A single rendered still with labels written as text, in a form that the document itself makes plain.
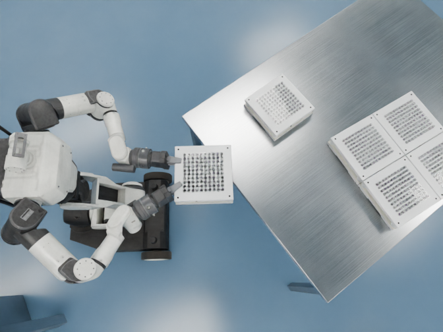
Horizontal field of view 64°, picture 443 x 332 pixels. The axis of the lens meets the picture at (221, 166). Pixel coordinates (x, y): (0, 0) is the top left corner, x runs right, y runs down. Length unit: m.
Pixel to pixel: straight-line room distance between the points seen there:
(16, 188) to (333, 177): 1.33
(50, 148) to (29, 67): 1.98
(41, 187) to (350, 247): 1.29
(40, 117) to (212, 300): 1.59
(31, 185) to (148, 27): 2.16
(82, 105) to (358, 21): 1.53
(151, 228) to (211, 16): 1.90
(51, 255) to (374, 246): 1.32
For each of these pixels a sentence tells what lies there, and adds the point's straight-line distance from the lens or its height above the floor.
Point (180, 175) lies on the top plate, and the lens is 1.50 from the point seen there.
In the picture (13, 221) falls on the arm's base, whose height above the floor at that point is 1.31.
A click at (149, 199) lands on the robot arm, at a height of 1.11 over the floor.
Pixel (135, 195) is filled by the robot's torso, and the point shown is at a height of 0.65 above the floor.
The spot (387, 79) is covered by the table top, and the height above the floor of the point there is 0.89.
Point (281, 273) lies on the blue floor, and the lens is 2.53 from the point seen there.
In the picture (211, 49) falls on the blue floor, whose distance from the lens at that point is 3.11.
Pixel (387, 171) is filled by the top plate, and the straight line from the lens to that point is 1.78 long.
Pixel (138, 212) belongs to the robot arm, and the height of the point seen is 1.10.
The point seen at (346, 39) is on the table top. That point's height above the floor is 0.89.
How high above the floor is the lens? 2.50
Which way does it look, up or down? 72 degrees down
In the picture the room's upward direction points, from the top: 1 degrees counter-clockwise
